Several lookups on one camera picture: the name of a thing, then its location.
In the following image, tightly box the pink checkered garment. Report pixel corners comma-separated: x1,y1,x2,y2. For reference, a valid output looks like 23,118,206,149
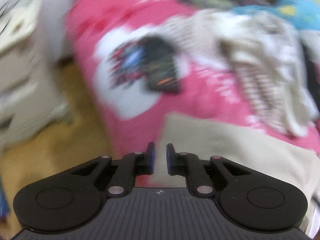
165,12,295,138

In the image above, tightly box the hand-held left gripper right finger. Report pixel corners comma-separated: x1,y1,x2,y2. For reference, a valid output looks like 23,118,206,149
166,143,252,198

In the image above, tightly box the black smartphone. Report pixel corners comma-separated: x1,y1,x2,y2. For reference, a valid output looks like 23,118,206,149
139,35,183,94

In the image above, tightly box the pink floral bed sheet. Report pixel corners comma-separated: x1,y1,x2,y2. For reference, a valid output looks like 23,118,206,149
60,0,320,188

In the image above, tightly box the beige garment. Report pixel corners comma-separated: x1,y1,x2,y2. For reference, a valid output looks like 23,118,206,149
150,112,320,238

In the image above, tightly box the white cabinet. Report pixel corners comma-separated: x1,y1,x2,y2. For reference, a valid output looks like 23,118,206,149
0,0,73,153

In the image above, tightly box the white garment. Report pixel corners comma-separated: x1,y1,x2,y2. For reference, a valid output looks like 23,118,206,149
217,12,320,135

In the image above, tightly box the black garment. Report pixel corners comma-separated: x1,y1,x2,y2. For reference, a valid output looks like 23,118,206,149
302,37,320,98

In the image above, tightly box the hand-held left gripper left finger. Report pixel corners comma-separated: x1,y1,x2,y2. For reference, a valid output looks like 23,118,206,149
71,142,156,197

